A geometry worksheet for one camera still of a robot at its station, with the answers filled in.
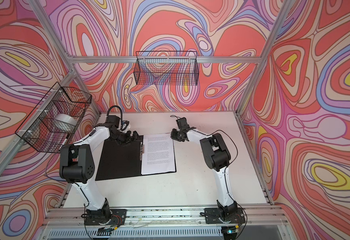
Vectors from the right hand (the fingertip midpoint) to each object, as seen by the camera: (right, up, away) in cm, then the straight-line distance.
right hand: (173, 138), depth 104 cm
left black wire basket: (-61, +7, -36) cm, 71 cm away
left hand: (-23, 0, -10) cm, 25 cm away
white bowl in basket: (-53, +12, -31) cm, 62 cm away
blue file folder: (-36, -14, -8) cm, 39 cm away
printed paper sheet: (-9, -11, -8) cm, 16 cm away
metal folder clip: (-20, -7, -7) cm, 23 cm away
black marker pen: (-53, +1, -32) cm, 62 cm away
